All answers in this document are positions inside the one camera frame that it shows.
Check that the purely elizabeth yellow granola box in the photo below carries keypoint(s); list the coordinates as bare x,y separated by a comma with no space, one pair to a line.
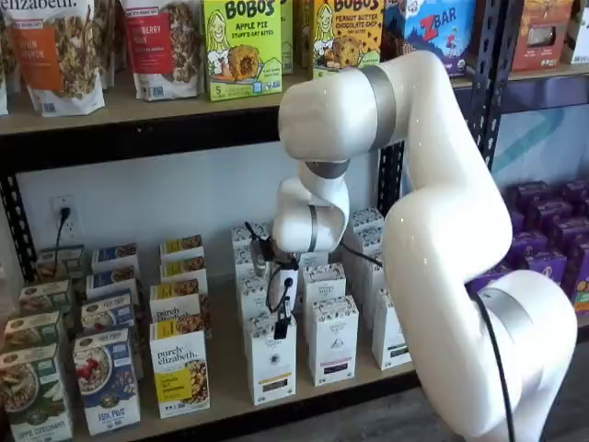
181,246
184,271
175,301
179,368

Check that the brown wooden shelf board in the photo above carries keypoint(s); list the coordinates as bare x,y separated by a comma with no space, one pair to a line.
543,73
138,119
230,393

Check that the white box green stripe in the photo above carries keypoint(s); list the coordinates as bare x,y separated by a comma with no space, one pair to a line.
368,239
368,217
391,336

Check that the yellow Bobos peanut butter box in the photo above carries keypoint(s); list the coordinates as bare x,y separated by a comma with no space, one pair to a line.
347,32

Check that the red label granola bag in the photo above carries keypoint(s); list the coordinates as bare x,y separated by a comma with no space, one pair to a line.
161,46

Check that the white wall outlet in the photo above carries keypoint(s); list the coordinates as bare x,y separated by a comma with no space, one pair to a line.
69,230

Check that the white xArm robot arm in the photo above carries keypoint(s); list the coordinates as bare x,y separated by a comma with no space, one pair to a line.
437,230

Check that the purple snack box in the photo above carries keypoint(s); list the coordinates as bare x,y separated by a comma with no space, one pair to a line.
570,237
579,285
550,214
545,269
529,195

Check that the green Bobos apple pie box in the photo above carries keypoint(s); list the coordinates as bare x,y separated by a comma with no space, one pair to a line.
241,46

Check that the green apple cinnamon cereal box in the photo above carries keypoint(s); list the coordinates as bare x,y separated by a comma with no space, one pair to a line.
32,400
62,264
46,297
32,331

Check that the orange label granola bag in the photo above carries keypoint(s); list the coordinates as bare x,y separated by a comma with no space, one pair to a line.
50,55

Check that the blue Zbar box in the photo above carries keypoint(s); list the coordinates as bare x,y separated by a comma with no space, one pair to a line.
432,27

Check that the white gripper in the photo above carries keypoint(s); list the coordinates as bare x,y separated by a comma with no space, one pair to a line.
291,274

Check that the blue flax plus cereal box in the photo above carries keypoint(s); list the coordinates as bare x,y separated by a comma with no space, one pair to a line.
108,310
112,278
108,387
115,255

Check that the black metal shelf post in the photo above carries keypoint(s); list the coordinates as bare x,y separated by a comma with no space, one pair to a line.
18,221
490,92

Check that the orange brown snack box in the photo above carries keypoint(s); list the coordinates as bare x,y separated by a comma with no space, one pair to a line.
540,37

